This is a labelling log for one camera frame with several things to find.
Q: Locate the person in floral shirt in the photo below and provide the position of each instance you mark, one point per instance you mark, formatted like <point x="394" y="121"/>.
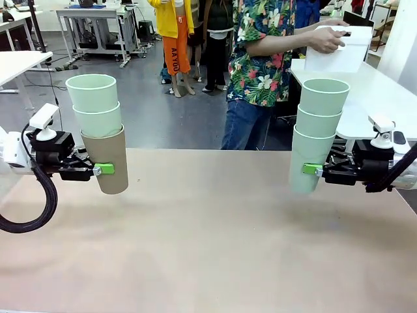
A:
<point x="260" y="65"/>

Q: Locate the black pole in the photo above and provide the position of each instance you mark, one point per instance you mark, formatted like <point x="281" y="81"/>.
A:
<point x="36" y="26"/>

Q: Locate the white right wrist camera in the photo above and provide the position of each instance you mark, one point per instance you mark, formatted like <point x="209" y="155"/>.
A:
<point x="381" y="125"/>

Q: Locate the person's left hand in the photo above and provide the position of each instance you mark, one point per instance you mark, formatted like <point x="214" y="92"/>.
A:
<point x="337" y="23"/>

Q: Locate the person's left forearm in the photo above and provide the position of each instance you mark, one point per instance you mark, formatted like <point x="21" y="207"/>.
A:
<point x="307" y="27"/>

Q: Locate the brown cup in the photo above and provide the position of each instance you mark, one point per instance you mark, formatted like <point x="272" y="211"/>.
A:
<point x="112" y="143"/>

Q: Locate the light green cup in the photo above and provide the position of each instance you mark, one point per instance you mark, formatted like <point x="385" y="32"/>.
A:
<point x="309" y="150"/>
<point x="319" y="125"/>
<point x="91" y="94"/>
<point x="325" y="101"/>
<point x="97" y="124"/>

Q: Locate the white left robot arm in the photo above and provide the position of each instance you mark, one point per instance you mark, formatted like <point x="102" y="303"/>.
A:
<point x="13" y="153"/>

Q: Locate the person in brown top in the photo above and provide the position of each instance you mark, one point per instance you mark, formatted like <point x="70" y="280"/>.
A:
<point x="195" y="37"/>

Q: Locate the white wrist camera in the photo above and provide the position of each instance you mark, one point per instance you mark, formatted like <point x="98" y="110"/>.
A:
<point x="44" y="117"/>
<point x="381" y="125"/>

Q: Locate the white metal-frame desk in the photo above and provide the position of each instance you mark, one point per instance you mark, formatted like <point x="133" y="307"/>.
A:
<point x="88" y="13"/>

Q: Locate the blue hanging jacket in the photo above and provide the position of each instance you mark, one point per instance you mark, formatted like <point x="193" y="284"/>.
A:
<point x="309" y="9"/>

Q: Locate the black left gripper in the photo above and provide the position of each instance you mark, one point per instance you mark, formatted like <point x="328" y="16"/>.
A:
<point x="52" y="146"/>

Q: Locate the person in black clothes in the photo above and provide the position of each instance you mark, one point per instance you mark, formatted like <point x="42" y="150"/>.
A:
<point x="218" y="49"/>

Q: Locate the person in yellow jacket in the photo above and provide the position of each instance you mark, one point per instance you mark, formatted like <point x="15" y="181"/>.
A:
<point x="169" y="19"/>

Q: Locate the black monitor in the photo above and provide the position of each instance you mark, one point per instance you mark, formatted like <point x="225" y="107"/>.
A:
<point x="358" y="19"/>

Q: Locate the person's right forearm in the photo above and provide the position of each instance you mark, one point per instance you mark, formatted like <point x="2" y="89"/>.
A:
<point x="286" y="44"/>

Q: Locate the white side table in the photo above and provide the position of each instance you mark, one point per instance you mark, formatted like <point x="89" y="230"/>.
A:
<point x="368" y="98"/>

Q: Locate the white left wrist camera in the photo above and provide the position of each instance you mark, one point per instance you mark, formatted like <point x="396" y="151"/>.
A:
<point x="44" y="117"/>

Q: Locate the person's right hand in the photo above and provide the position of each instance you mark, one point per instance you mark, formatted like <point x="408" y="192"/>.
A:
<point x="325" y="40"/>

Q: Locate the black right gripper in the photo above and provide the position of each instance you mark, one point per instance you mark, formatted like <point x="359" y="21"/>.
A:
<point x="371" y="163"/>

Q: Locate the white plastic basket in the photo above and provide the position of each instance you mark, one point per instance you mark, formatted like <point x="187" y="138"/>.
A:
<point x="335" y="62"/>

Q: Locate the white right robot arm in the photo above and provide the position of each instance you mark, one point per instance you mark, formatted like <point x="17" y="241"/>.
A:
<point x="408" y="181"/>

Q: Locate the black floor power strip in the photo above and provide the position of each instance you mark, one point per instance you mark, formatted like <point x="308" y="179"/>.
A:
<point x="66" y="68"/>

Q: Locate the white background desk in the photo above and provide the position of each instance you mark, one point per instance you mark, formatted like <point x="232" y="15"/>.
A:
<point x="19" y="14"/>

